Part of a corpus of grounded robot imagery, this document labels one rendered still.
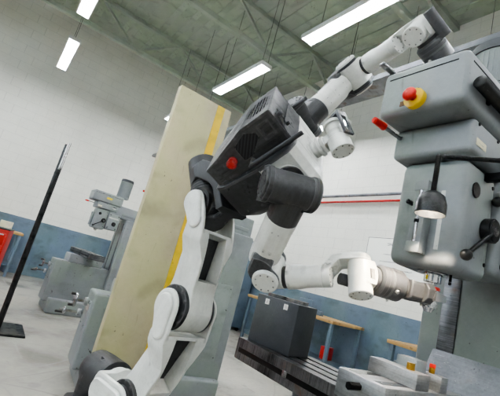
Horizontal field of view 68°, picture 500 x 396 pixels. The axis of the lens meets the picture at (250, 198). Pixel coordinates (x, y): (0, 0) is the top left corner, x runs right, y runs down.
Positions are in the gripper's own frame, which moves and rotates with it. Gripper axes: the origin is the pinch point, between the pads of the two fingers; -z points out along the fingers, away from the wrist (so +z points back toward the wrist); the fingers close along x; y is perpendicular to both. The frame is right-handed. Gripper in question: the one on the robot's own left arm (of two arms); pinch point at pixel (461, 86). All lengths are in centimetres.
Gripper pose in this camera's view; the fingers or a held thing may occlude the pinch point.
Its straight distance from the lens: 143.4
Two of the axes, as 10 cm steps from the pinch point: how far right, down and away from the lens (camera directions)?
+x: 3.4, -1.1, -9.3
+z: -6.6, -7.4, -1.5
